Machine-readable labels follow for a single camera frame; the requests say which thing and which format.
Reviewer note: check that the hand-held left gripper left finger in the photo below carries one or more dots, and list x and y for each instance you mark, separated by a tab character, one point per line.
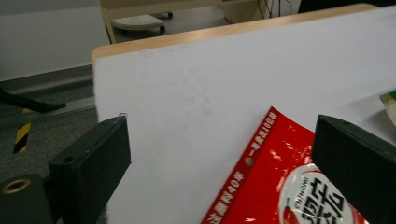
93	161

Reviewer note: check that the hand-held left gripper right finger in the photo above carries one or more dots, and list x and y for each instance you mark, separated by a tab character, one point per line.
358	168

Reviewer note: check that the red snack packet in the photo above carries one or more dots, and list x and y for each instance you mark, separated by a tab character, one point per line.
264	186

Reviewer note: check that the yellow black hazard tape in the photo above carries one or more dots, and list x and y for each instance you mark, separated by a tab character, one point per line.
22	133

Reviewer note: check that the black metal stand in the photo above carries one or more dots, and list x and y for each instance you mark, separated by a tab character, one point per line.
28	102

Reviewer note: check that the white table cover sheet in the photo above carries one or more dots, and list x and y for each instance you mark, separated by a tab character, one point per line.
202	93

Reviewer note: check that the white cabinet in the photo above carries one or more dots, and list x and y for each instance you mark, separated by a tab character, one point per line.
46	40

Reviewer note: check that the white wheeled footrest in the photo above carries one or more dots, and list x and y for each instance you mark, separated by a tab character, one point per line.
137	22

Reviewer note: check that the wooden table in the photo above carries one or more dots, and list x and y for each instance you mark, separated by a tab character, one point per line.
186	35

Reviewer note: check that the aluminium floor rail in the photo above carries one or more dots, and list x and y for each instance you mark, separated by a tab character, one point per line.
56	112

